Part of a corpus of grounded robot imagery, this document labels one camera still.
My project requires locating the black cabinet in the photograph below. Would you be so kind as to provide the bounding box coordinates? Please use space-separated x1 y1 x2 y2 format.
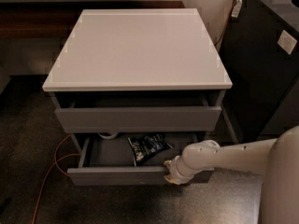
220 0 299 143

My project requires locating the orange floor cable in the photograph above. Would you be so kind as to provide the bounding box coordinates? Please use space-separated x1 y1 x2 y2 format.
31 133 82 224

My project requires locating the white bowl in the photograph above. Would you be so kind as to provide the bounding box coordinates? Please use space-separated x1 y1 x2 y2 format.
98 133 119 140

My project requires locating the white label sticker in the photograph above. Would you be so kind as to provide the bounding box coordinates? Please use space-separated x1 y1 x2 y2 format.
278 30 297 55

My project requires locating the dark wooden bench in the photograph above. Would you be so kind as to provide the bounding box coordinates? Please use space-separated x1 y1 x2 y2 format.
0 1 185 38

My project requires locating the grey drawer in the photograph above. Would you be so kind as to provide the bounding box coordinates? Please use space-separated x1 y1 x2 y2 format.
67 133 199 186
55 105 221 133

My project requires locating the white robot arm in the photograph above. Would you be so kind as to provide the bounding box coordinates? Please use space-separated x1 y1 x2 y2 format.
164 126 299 224

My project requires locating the blue chip bag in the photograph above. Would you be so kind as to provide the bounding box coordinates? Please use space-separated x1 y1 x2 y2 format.
127 133 172 166

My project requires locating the grey top drawer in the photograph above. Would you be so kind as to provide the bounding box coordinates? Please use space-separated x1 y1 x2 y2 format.
55 105 221 133

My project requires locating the grey drawer cabinet white top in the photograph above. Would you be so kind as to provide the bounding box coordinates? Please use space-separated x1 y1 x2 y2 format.
41 7 234 147

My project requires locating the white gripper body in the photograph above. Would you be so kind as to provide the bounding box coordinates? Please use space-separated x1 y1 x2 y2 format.
169 156 196 184

